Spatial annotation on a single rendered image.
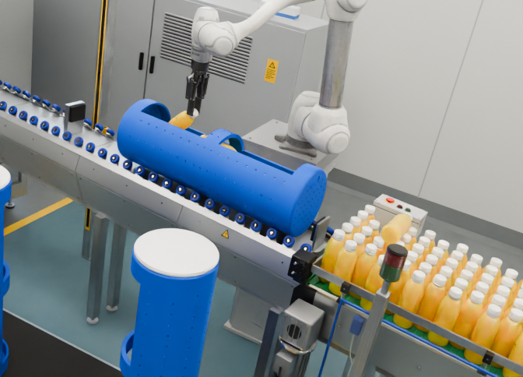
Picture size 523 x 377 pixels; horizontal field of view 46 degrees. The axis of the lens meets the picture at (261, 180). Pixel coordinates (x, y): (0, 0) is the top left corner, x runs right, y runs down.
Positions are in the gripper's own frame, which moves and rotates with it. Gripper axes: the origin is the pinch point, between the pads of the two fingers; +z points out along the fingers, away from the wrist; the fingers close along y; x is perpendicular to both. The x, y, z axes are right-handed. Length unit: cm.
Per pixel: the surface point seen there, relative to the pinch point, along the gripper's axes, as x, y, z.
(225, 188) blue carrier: 33.5, 19.4, 19.2
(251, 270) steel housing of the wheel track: 51, 17, 50
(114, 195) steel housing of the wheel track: -23, 18, 46
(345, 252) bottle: 88, 24, 20
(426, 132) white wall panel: 37, -266, 57
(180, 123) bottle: -3.5, 3.5, 8.0
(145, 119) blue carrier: -13.0, 15.1, 7.1
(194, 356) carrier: 59, 63, 59
